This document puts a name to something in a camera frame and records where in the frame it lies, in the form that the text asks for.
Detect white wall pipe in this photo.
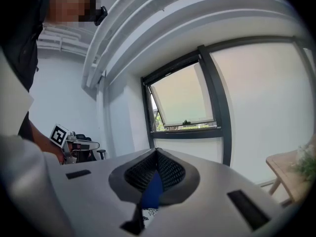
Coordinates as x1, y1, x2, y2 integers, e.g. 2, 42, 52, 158
95, 70, 112, 159

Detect black head-worn camera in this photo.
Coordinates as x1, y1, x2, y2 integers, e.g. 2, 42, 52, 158
93, 5, 109, 26

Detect white ceiling pipes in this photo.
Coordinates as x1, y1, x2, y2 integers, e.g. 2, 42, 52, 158
37, 25, 99, 59

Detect person's head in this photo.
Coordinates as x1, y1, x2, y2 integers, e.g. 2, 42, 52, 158
39, 0, 102, 29

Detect black office chair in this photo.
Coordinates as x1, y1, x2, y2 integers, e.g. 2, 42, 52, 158
74, 133, 107, 163

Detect person's left forearm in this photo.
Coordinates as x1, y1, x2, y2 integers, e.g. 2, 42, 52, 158
27, 118, 65, 166

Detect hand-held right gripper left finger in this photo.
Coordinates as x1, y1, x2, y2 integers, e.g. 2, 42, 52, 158
43, 147, 159, 237

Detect open window sash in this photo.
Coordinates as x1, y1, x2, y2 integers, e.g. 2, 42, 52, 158
148, 60, 218, 128

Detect light wooden table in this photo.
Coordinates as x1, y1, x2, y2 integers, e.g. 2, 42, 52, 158
265, 137, 316, 206

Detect blue fabric chair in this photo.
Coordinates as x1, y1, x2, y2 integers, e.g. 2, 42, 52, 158
142, 170, 164, 210

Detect person's black clothing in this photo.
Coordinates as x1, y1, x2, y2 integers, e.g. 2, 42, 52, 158
0, 0, 51, 143

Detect black and white floral cushion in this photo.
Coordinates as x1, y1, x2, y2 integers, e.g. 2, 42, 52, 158
142, 207, 159, 229

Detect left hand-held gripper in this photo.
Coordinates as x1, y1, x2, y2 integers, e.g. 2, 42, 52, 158
49, 123, 100, 165

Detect black window frame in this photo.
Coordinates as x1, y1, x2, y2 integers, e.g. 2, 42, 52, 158
140, 36, 316, 167

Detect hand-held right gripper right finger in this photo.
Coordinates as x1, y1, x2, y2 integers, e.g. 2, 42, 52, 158
145, 147, 283, 237

